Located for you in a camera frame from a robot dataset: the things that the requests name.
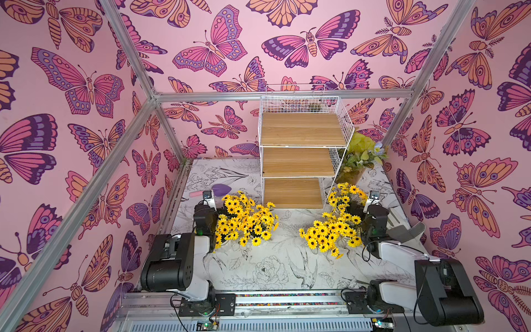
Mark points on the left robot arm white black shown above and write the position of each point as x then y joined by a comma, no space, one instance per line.
172,265

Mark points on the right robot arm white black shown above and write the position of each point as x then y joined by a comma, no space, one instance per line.
442,294

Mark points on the white wire shelf rack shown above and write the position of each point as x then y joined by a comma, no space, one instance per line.
302,142

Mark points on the white grey gardening glove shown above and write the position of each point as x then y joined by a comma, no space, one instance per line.
399,228

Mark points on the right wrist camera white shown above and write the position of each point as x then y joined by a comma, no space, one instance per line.
373,199

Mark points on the leafy plant in glass vase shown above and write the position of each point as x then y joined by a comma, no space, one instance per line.
362,153

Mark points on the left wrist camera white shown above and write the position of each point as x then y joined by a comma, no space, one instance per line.
208,199

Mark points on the purple pink garden trowel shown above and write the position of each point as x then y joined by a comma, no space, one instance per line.
218,190

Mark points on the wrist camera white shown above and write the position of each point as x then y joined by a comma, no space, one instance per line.
373,199
208,199

